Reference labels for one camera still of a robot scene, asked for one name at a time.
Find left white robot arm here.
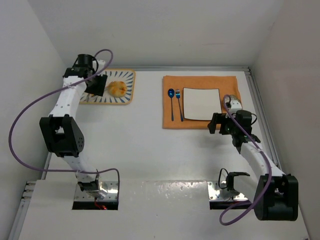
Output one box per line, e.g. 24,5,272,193
39,54,108,200

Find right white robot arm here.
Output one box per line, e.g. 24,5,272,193
207,110,299,226

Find round golden bread roll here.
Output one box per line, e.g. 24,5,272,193
107,81,128,98

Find white square plate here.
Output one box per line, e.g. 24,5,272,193
183,87,222,121

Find blue patterned rectangular tray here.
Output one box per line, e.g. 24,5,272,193
79,68,136,105

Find small floral sauce dish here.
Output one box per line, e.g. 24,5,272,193
229,94,241,103

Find orange cloth placemat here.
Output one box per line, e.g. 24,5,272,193
162,75,241,130

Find blue metal fork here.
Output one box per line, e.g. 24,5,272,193
175,89,184,122

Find blue metal spoon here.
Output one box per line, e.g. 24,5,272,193
167,88,175,122

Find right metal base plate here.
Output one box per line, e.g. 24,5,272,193
207,181,248,202

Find metal base plate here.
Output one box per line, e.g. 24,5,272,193
207,181,248,202
74,180,119,202

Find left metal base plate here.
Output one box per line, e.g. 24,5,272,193
74,180,119,202

